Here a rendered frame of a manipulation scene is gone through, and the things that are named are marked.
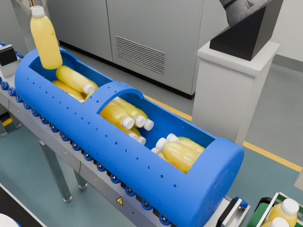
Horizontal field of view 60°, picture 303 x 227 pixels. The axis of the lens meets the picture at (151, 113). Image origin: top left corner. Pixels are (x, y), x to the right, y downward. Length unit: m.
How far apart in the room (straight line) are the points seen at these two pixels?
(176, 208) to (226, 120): 0.92
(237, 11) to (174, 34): 1.26
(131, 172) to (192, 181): 0.18
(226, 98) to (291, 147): 1.27
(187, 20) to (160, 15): 0.28
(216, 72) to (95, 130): 0.79
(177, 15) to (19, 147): 1.79
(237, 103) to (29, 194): 1.61
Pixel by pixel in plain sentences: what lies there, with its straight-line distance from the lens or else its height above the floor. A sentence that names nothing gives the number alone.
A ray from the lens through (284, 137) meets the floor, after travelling 2.67.
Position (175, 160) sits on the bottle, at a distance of 0.74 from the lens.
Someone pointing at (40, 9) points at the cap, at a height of 1.45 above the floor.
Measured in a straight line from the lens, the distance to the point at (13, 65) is 1.66.
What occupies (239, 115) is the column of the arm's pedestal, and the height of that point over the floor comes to 0.80.
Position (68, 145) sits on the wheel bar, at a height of 0.93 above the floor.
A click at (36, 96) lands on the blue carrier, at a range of 1.06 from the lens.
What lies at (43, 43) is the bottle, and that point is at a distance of 0.92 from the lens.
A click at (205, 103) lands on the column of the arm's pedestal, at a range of 1.54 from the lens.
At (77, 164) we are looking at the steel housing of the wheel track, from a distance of 1.13.
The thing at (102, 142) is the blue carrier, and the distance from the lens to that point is 0.80.
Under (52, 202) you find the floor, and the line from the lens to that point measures 2.13.
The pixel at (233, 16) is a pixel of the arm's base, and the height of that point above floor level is 1.28.
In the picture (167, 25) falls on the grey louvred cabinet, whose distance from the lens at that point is 2.52.
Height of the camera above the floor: 1.75
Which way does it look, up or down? 42 degrees down
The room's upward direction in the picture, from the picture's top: straight up
